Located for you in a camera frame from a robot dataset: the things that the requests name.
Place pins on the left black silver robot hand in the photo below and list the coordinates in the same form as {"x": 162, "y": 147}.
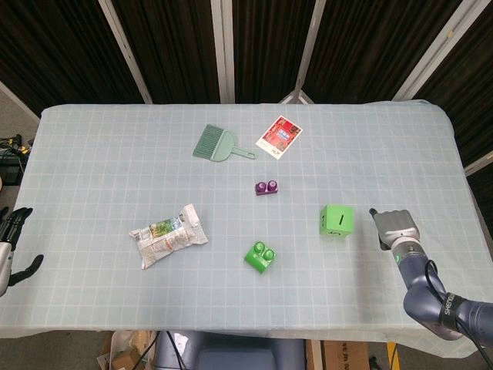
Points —
{"x": 4, "y": 258}

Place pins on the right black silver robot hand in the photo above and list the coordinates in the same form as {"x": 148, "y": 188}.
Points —
{"x": 396, "y": 227}

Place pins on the green numbered cube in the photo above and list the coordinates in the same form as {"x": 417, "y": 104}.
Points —
{"x": 339, "y": 221}

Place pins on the right blue grey robot arm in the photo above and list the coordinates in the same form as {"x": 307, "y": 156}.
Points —
{"x": 427, "y": 300}

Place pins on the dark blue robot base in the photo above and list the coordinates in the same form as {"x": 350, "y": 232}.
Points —
{"x": 231, "y": 352}

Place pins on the teal plastic hand brush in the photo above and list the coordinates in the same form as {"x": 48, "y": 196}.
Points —
{"x": 217, "y": 146}

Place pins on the purple two-stud toy brick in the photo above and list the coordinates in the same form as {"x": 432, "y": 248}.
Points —
{"x": 265, "y": 189}

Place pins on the brown cardboard box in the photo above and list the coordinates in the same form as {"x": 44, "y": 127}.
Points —
{"x": 344, "y": 356}

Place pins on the light blue grid tablecloth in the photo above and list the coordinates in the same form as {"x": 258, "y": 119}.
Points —
{"x": 115, "y": 173}

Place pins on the green two-stud toy brick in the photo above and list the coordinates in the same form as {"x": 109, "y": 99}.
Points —
{"x": 260, "y": 259}

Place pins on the red white packet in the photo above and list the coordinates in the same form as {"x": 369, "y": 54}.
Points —
{"x": 280, "y": 135}

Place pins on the open cardboard box with scraps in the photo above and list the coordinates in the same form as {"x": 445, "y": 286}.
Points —
{"x": 129, "y": 352}

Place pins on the silver crumpled snack bag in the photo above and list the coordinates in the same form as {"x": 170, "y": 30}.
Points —
{"x": 169, "y": 237}

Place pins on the white partition frame post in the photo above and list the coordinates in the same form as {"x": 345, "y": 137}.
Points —
{"x": 435, "y": 50}
{"x": 125, "y": 50}
{"x": 223, "y": 50}
{"x": 308, "y": 46}

